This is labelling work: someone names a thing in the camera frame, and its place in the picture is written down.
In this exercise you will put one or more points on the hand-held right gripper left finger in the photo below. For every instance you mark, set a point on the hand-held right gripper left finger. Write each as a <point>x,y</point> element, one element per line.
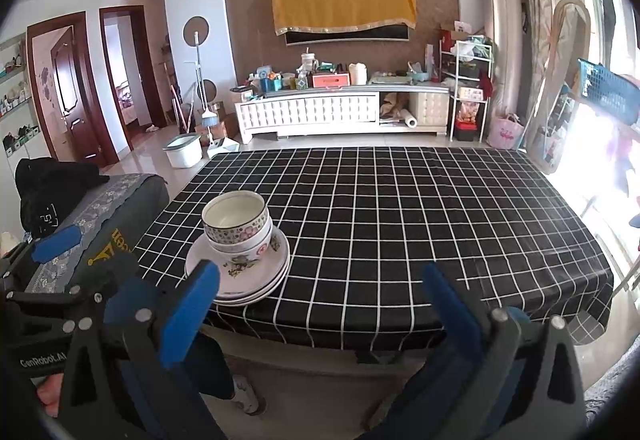
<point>190,310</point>

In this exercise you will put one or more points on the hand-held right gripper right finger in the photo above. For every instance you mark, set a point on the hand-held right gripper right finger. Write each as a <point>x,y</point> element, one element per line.
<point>457,310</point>

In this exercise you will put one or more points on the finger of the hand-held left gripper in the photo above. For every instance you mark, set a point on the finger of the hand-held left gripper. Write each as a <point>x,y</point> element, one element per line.
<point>55,242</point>
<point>120,290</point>

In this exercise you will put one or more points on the pink speckled white plate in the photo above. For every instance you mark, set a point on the pink speckled white plate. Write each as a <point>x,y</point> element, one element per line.
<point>200,265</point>

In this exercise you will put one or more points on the plain white plate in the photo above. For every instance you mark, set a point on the plain white plate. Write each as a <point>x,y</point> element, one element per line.
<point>250,300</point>

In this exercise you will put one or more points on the white bowl with red mark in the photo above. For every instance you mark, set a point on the white bowl with red mark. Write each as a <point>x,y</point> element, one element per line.
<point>257,249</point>

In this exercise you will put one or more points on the small patterned dark-rimmed bowl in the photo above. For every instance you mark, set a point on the small patterned dark-rimmed bowl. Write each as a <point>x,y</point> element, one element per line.
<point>232,212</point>

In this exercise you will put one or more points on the person's left hand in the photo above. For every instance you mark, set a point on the person's left hand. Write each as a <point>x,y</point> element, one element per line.
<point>49,392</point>

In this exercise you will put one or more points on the black bag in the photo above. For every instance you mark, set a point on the black bag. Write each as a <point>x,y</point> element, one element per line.
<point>50,190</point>

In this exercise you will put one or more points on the person's left leg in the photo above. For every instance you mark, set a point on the person's left leg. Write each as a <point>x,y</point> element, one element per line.
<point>215,365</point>

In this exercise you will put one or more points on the person's leg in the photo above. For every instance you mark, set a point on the person's leg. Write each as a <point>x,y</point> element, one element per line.
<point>410,405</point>
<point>215,365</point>

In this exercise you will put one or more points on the white shoe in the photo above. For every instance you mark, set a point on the white shoe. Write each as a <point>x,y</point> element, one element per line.
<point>247,397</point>

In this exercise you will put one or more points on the person's right leg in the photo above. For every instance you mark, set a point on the person's right leg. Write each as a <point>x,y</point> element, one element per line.
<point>410,405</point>

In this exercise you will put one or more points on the black checkered tablecloth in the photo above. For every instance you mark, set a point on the black checkered tablecloth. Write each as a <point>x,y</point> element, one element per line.
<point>375,220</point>

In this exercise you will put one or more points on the dark wooden door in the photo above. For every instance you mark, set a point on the dark wooden door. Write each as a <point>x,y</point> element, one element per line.
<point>75,94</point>

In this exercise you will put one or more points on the white mop bucket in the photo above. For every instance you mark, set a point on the white mop bucket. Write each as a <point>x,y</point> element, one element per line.
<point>182,152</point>

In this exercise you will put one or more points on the white dustpan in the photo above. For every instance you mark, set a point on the white dustpan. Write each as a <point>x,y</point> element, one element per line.
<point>222,148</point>

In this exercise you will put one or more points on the pink shopping bag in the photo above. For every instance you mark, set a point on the pink shopping bag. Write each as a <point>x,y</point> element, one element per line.
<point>505,133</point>

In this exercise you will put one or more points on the cardboard box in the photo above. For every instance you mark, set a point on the cardboard box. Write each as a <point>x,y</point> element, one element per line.
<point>227,124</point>

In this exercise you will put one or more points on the white paper roll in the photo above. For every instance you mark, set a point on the white paper roll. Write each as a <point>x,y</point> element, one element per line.
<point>407,121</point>

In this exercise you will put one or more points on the white spin mop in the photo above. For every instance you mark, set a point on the white spin mop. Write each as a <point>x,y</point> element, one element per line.
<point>198,69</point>

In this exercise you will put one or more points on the white metal storage rack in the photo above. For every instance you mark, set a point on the white metal storage rack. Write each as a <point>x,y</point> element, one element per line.
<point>462,79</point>

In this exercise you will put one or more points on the white tufted television cabinet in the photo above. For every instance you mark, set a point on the white tufted television cabinet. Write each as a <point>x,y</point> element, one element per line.
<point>310,112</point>

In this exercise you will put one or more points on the pink tissue box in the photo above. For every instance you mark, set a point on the pink tissue box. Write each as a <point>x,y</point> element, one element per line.
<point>330,80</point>

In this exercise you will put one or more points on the blue plastic basket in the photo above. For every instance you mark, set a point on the blue plastic basket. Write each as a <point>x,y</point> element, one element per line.
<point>605,92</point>

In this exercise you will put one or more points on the clear cup with straw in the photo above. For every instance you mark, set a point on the clear cup with straw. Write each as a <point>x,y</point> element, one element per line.
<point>309,60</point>

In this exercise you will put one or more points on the standing air conditioner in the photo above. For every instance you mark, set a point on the standing air conditioner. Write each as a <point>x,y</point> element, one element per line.
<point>500,34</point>

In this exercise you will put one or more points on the patterned beige curtain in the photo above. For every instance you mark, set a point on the patterned beige curtain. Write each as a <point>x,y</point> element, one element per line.
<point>532,19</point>

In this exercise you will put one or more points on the yellow fringed cloth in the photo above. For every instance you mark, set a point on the yellow fringed cloth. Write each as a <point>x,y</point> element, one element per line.
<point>345,2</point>

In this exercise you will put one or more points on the dark hanging garment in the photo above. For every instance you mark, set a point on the dark hanging garment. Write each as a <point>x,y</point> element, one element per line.
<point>608,17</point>

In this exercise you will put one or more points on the white wall shelf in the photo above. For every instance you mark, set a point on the white wall shelf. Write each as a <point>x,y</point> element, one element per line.
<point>15,99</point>

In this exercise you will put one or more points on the round brown wall disc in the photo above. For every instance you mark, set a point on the round brown wall disc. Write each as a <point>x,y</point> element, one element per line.
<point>211,92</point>
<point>202,27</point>

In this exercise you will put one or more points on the black wall television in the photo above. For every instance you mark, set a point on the black wall television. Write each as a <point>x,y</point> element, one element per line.
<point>345,38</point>

